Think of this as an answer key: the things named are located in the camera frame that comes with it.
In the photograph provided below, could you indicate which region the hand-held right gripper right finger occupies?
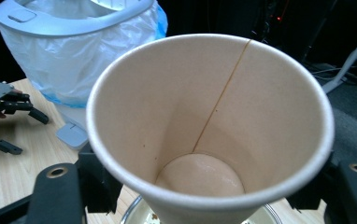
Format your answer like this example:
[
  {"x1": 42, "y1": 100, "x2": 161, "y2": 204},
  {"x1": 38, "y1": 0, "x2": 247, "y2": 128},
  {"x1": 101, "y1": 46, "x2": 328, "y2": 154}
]
[{"x1": 286, "y1": 151, "x2": 340, "y2": 213}]

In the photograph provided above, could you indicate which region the white plastic bin bag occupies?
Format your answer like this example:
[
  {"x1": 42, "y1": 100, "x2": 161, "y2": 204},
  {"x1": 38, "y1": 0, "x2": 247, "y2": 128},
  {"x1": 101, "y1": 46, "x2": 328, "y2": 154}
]
[{"x1": 0, "y1": 0, "x2": 169, "y2": 109}]

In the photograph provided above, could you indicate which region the grey trash bin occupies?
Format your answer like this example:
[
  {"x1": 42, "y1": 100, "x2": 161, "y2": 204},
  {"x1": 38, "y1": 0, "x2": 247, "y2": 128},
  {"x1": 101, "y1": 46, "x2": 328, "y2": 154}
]
[{"x1": 0, "y1": 0, "x2": 156, "y2": 151}]

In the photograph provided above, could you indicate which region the beige paper cup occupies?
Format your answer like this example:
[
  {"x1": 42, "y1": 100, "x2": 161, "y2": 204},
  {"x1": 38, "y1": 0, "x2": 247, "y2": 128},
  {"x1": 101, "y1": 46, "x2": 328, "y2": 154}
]
[{"x1": 85, "y1": 33, "x2": 336, "y2": 224}]

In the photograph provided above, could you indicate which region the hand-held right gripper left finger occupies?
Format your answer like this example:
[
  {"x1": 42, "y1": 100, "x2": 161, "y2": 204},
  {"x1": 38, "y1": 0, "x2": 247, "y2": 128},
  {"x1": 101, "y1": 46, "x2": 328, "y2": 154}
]
[{"x1": 76, "y1": 141, "x2": 124, "y2": 217}]

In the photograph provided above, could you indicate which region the grey floor cable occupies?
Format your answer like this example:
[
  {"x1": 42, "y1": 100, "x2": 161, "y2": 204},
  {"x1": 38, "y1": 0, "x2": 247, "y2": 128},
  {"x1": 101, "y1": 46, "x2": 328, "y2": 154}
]
[{"x1": 309, "y1": 63, "x2": 357, "y2": 91}]

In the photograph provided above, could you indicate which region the white metal stand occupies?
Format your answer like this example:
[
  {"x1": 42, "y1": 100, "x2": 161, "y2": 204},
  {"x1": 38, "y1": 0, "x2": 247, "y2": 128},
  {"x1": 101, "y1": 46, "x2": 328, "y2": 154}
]
[{"x1": 321, "y1": 23, "x2": 357, "y2": 94}]

